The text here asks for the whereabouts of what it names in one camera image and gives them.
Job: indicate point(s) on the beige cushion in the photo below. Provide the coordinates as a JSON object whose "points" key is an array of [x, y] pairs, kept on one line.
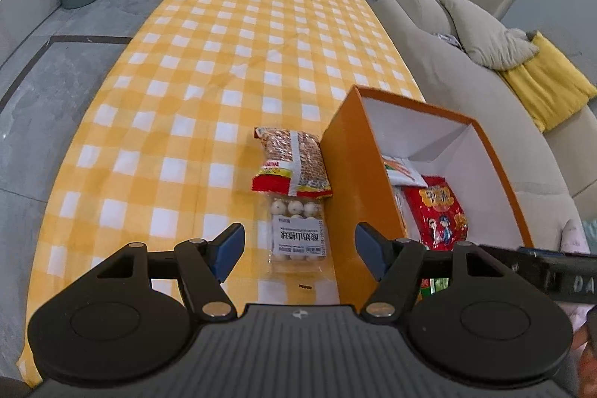
{"points": [[486, 40]]}

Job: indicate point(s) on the green snack bag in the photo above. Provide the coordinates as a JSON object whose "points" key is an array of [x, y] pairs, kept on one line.
{"points": [[432, 286]]}

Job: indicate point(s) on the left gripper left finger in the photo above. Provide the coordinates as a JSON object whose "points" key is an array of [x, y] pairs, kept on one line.
{"points": [[203, 266]]}

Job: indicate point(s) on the white TV cabinet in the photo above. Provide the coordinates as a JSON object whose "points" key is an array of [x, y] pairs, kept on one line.
{"points": [[18, 19]]}

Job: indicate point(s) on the white balls snack packet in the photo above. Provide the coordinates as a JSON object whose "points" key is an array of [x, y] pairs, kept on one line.
{"points": [[297, 235]]}

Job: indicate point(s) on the orange cardboard box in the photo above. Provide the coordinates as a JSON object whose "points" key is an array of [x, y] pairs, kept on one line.
{"points": [[371, 124]]}

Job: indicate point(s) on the red snack bag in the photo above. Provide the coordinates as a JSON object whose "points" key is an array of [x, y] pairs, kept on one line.
{"points": [[437, 213]]}

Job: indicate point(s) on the yellow cushion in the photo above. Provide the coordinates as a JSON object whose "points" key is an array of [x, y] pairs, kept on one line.
{"points": [[549, 86]]}

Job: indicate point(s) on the peanut snack bag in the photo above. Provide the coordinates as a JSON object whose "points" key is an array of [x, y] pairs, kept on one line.
{"points": [[293, 164]]}

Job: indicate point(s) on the beige sofa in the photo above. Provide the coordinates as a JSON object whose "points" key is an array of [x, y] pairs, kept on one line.
{"points": [[553, 173]]}

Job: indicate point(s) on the yellow checkered tablecloth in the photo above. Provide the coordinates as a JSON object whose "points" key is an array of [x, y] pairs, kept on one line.
{"points": [[166, 151]]}

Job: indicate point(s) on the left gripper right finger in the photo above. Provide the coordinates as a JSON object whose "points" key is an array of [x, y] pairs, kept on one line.
{"points": [[396, 266]]}

